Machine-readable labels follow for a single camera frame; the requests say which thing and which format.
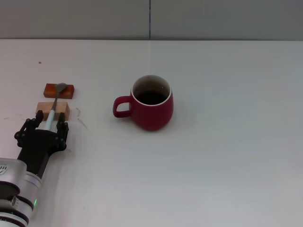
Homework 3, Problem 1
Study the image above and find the red-brown wooden block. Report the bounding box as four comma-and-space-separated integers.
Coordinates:
44, 83, 75, 100

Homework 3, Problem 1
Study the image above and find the red ceramic mug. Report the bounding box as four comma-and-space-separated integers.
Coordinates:
112, 74, 174, 132

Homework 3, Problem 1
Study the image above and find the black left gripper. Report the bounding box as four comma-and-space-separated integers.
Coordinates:
14, 110, 70, 180

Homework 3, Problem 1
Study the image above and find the light wooden block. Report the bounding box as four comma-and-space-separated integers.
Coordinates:
35, 102, 71, 122

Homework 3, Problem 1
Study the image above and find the blue handled metal spoon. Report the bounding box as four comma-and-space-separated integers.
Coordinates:
45, 82, 68, 130

